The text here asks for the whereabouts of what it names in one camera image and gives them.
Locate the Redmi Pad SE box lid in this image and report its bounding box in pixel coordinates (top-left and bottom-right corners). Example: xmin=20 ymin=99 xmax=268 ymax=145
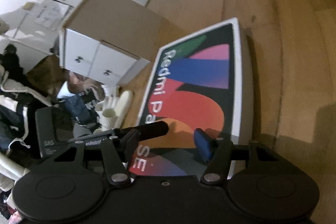
xmin=129 ymin=18 xmax=254 ymax=177

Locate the dark printed clothing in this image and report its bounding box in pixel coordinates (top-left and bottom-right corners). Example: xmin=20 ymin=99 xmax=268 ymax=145
xmin=56 ymin=71 xmax=106 ymax=126

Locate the white slipper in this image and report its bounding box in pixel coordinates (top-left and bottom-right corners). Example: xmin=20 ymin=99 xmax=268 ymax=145
xmin=94 ymin=96 xmax=117 ymax=131

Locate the cream slipper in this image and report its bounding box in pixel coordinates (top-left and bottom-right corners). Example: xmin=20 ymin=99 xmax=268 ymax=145
xmin=93 ymin=90 xmax=133 ymax=134

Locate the white drawer cabinet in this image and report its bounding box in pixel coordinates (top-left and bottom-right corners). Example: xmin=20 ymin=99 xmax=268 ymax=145
xmin=59 ymin=0 xmax=185 ymax=86

